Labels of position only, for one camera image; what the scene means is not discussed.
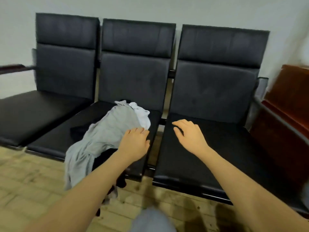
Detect person's left forearm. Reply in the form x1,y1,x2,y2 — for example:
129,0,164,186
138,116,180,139
24,154,141,232

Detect person's left hand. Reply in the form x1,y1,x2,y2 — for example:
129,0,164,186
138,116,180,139
117,127,151,163

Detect brown wooden desk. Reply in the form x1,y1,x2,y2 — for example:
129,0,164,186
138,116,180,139
250,64,309,188

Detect pile of clothes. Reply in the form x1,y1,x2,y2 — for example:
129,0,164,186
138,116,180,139
64,100,151,202

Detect brown wooden bench armrest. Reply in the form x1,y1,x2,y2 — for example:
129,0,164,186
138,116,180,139
0,63,37,76
263,99,309,138

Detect person's right hand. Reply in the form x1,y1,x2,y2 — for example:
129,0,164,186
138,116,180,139
172,119,211,158

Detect person's blue jeans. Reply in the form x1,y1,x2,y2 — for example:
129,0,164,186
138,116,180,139
131,207,177,232

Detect black leather bench seat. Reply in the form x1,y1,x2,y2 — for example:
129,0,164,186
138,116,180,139
152,24,309,217
25,18,177,182
0,12,100,149

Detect person's right forearm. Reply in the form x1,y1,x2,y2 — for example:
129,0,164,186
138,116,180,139
195,147,309,232

